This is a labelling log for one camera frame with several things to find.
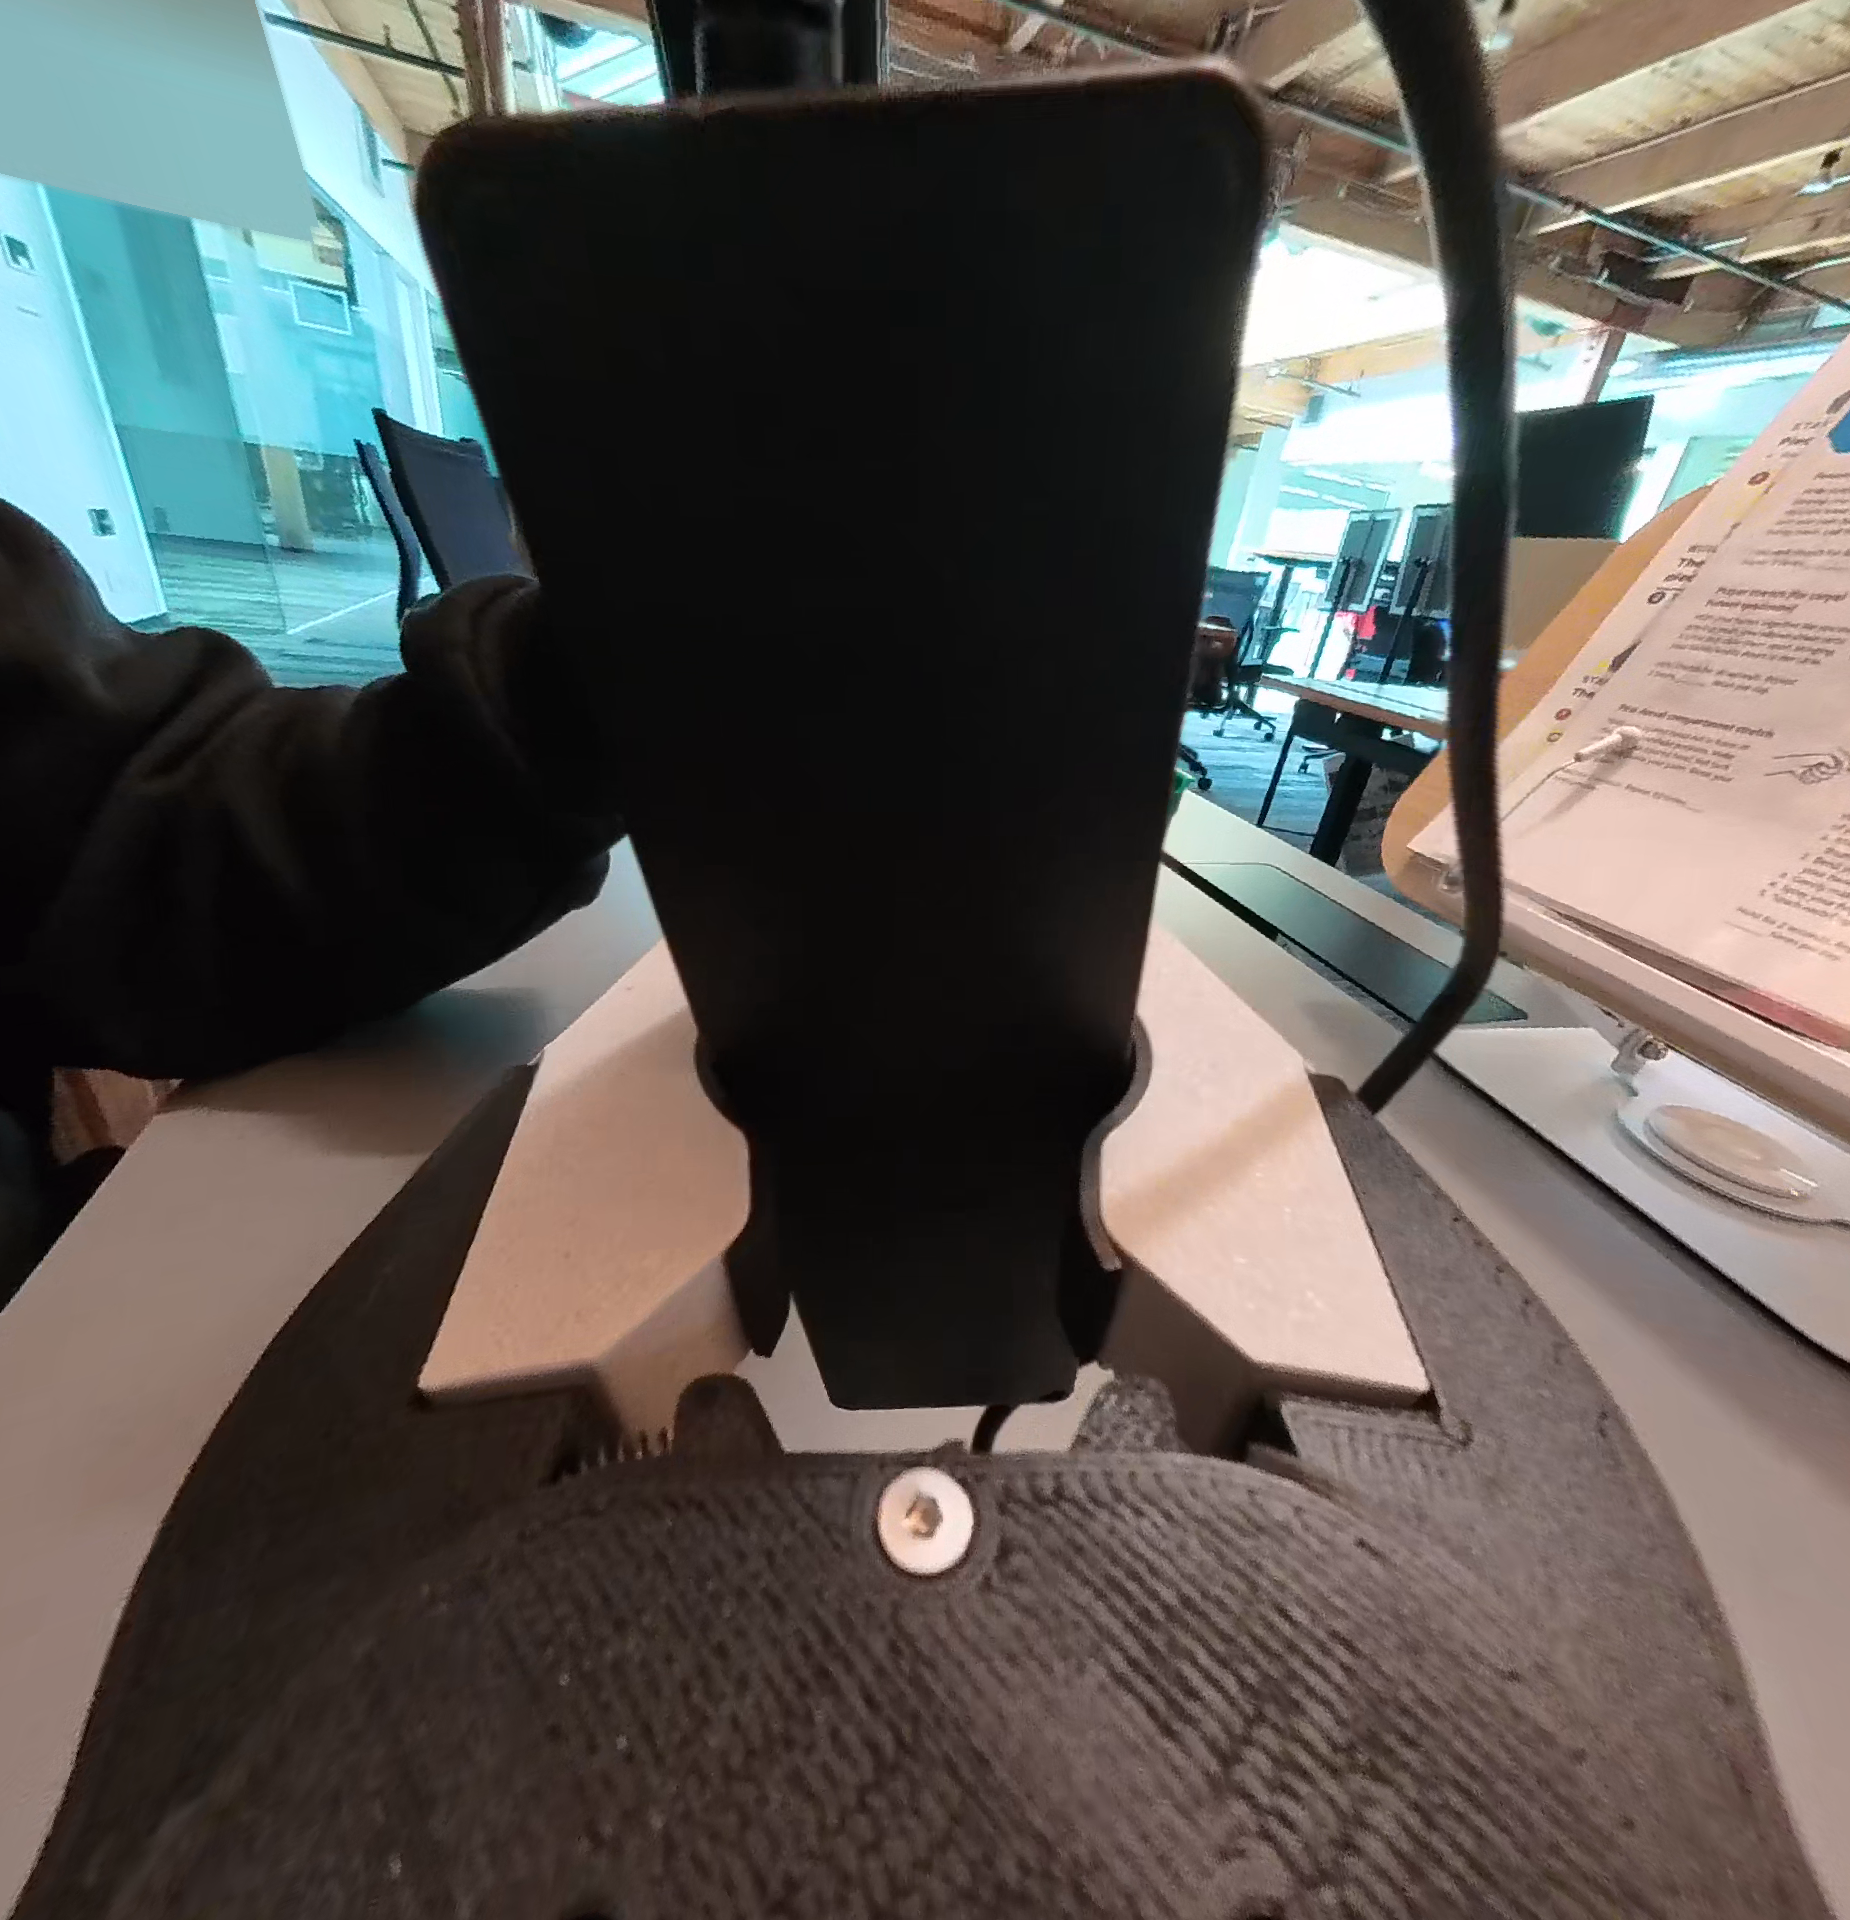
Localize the white box at top right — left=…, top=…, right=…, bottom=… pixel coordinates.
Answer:
left=1438, top=900, right=1850, bottom=1378

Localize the white round puck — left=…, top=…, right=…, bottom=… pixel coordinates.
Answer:
left=1615, top=1099, right=1850, bottom=1246

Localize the person's left forearm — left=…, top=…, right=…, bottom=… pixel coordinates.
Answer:
left=0, top=480, right=634, bottom=1087

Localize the black office chair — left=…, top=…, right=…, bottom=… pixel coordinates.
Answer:
left=353, top=407, right=539, bottom=623

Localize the black monitor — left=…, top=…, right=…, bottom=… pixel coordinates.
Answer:
left=1511, top=392, right=1657, bottom=543

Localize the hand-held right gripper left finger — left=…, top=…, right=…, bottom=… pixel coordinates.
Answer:
left=415, top=935, right=795, bottom=1427

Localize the black swivel chair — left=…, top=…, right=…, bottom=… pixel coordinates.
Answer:
left=1187, top=568, right=1295, bottom=741

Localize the wooden office desk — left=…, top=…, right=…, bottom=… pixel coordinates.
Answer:
left=1256, top=671, right=1457, bottom=841

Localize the printed instruction sheet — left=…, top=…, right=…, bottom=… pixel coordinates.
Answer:
left=1413, top=299, right=1850, bottom=1052

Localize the black cable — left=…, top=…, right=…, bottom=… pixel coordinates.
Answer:
left=1352, top=0, right=1519, bottom=1114

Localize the black plate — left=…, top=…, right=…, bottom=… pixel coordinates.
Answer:
left=415, top=59, right=1274, bottom=1417

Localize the wooden document board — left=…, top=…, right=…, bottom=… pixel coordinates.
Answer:
left=1384, top=480, right=1722, bottom=903

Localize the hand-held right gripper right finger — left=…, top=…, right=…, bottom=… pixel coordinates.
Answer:
left=1064, top=927, right=1435, bottom=1450

